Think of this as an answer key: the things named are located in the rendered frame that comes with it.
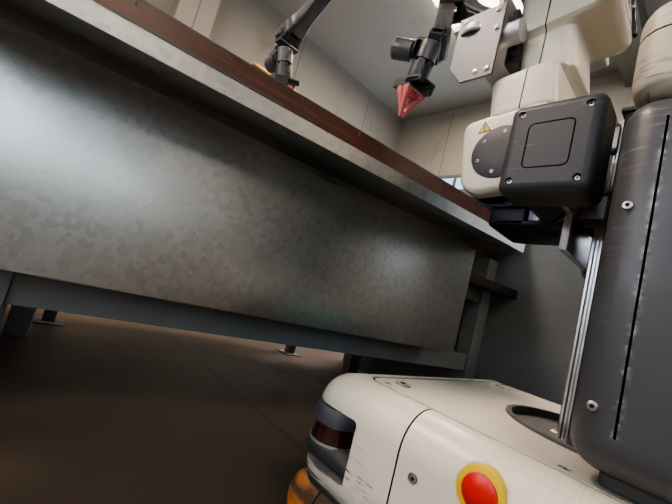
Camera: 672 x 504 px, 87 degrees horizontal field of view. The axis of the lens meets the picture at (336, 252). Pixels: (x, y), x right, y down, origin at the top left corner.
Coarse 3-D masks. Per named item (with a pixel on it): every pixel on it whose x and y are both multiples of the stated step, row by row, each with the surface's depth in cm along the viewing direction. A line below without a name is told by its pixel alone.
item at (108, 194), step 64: (0, 64) 53; (64, 64) 57; (0, 128) 53; (64, 128) 57; (128, 128) 62; (192, 128) 68; (0, 192) 54; (64, 192) 58; (128, 192) 63; (192, 192) 69; (256, 192) 76; (320, 192) 84; (0, 256) 54; (64, 256) 58; (128, 256) 63; (192, 256) 69; (256, 256) 77; (320, 256) 85; (384, 256) 97; (448, 256) 111; (320, 320) 86; (384, 320) 98; (448, 320) 113
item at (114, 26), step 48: (0, 0) 51; (48, 0) 43; (48, 48) 59; (96, 48) 57; (144, 48) 49; (192, 96) 66; (240, 96) 57; (288, 144) 77; (336, 144) 67; (384, 192) 92; (432, 192) 83; (480, 240) 116
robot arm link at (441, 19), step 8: (448, 0) 118; (440, 8) 118; (448, 8) 117; (440, 16) 112; (448, 16) 111; (440, 24) 105; (448, 24) 105; (448, 32) 96; (448, 40) 97; (448, 48) 99; (440, 56) 99
